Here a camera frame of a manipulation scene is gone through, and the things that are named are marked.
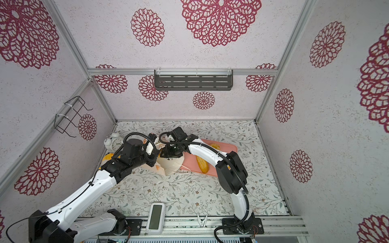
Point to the white plastic clip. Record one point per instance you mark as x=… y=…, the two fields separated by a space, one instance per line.
x=202 y=222

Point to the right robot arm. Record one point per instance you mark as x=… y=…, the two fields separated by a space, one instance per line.
x=231 y=172

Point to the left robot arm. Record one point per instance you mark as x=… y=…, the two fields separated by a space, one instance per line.
x=58 y=224

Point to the yellow plush toy red dress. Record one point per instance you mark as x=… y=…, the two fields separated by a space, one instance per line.
x=106 y=158

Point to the black wire wall rack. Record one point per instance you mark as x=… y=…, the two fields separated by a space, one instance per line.
x=75 y=118

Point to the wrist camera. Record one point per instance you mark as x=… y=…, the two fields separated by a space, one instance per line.
x=139 y=145
x=176 y=135

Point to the white digital timer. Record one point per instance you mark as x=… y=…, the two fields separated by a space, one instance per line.
x=156 y=219

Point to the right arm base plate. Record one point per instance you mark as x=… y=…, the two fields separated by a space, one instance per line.
x=251 y=226

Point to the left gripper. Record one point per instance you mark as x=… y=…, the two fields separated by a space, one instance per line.
x=152 y=158

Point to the white alarm clock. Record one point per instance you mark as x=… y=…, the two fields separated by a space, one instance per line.
x=113 y=142

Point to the dark grey wall shelf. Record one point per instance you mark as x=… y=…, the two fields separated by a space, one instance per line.
x=193 y=80

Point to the golden bundt cake fake bread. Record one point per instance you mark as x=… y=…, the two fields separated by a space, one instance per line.
x=215 y=146

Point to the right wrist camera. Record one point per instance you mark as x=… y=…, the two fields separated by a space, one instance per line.
x=176 y=135

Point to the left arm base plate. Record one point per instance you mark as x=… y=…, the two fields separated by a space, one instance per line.
x=132 y=227

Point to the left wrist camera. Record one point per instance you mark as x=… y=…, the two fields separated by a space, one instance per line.
x=139 y=145

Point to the long baguette fake bread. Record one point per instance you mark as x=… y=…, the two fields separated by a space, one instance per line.
x=203 y=165

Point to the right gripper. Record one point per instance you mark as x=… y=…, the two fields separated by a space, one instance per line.
x=168 y=151

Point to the printed paper bag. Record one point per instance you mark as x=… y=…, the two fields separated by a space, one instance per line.
x=167 y=166

